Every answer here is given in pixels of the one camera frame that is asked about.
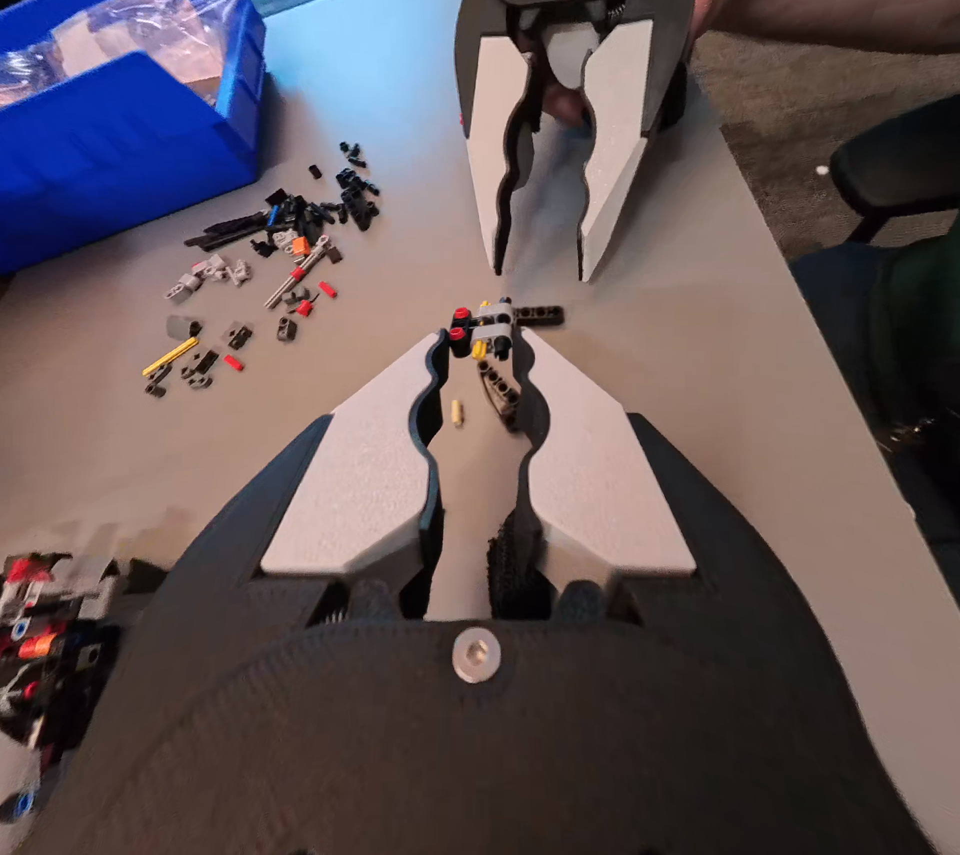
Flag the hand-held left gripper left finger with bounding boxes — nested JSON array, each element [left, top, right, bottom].
[[260, 330, 451, 601]]

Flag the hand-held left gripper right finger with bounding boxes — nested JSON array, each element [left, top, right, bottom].
[[512, 327, 698, 599]]

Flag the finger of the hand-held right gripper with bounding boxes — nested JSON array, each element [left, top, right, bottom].
[[576, 17, 656, 284], [463, 33, 537, 277]]

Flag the black lego subassembly red pins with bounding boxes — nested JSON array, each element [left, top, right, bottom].
[[447, 298, 519, 361]]

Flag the black curved lego panel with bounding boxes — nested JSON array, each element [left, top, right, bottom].
[[477, 358, 525, 431]]

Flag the scattered loose lego pieces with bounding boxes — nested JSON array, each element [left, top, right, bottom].
[[142, 141, 381, 398]]

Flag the partly built lego car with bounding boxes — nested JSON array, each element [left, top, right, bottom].
[[0, 551, 125, 826]]

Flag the person's right hand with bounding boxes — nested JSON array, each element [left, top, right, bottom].
[[541, 81, 594, 125]]

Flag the black office chair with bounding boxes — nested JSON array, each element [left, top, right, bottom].
[[828, 97, 960, 245]]

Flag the clear plastic parts bags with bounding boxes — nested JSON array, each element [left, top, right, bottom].
[[0, 0, 246, 111]]

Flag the blue plastic parts bin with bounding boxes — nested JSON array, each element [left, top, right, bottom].
[[0, 0, 267, 275]]

